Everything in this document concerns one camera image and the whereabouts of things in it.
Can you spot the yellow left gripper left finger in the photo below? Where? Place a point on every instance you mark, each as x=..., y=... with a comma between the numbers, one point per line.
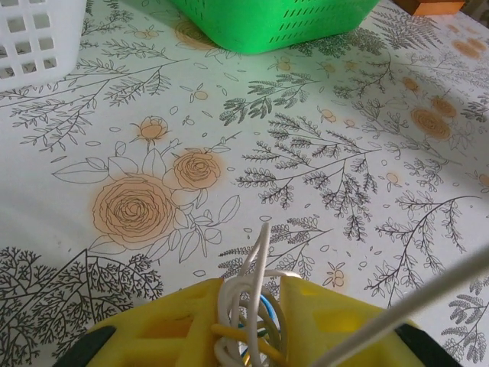
x=153, y=329

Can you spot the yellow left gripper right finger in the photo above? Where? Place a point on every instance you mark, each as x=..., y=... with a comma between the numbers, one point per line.
x=336, y=329

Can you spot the white plastic basket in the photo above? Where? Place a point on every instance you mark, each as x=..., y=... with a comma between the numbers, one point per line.
x=57, y=38

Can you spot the floral tablecloth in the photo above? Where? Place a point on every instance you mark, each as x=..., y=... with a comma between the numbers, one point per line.
x=344, y=114

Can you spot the green plastic basket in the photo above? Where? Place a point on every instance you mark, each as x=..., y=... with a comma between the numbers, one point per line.
x=244, y=26

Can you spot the wooden board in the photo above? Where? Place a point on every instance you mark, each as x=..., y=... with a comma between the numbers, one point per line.
x=439, y=5

